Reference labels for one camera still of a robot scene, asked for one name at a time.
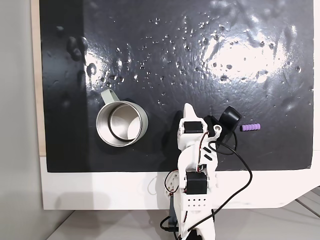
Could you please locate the purple ribbed pen grip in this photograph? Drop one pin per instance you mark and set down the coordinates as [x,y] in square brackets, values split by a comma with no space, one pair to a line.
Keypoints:
[250,127]

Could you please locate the steel cup grey-green outside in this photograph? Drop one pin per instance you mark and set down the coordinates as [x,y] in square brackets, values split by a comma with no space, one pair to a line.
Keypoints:
[120,130]

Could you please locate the black glossy mat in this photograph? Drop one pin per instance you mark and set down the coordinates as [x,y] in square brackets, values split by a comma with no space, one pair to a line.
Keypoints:
[162,75]

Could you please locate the dark table clamp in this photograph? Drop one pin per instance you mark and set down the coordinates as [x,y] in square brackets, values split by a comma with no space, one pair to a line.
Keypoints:
[172,212]

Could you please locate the beige board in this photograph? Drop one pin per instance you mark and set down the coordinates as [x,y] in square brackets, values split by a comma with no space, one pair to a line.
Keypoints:
[36,87]

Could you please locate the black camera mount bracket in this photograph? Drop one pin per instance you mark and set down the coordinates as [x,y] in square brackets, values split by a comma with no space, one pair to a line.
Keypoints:
[212,125]

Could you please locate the black oval camera box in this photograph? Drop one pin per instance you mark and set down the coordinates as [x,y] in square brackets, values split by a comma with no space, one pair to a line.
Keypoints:
[231,117]

